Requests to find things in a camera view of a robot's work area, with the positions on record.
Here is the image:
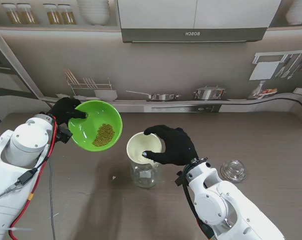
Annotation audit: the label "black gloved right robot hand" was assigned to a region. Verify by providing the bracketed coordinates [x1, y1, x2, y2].
[143, 125, 199, 166]

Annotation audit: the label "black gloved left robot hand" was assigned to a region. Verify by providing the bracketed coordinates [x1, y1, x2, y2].
[50, 97, 89, 126]

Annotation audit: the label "green plastic bowl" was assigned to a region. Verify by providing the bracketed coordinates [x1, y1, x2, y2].
[67, 99, 123, 153]

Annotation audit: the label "cream plastic funnel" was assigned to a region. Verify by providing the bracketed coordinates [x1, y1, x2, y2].
[126, 132, 163, 165]

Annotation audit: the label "mung beans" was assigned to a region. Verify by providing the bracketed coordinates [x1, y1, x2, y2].
[92, 123, 116, 147]

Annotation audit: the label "clear glass jar lid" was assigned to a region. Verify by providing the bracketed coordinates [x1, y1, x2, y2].
[220, 159, 247, 184]

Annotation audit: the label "clear glass jar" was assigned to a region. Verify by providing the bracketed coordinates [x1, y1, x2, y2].
[129, 159, 163, 189]

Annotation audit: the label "printed kitchen backdrop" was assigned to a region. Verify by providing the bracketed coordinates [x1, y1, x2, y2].
[0, 0, 302, 123]

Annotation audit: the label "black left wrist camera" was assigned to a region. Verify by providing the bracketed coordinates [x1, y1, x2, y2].
[56, 124, 73, 145]

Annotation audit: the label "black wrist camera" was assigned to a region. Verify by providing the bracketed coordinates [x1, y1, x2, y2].
[175, 171, 186, 187]
[56, 124, 73, 145]

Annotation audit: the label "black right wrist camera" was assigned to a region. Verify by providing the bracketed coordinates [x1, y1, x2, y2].
[175, 171, 186, 187]

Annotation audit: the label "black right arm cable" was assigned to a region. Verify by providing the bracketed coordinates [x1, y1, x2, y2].
[182, 164, 214, 240]

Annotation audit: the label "red left arm cable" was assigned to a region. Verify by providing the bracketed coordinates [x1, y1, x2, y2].
[8, 116, 59, 240]

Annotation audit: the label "grey braided cable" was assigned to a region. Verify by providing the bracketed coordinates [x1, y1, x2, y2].
[48, 159, 57, 240]

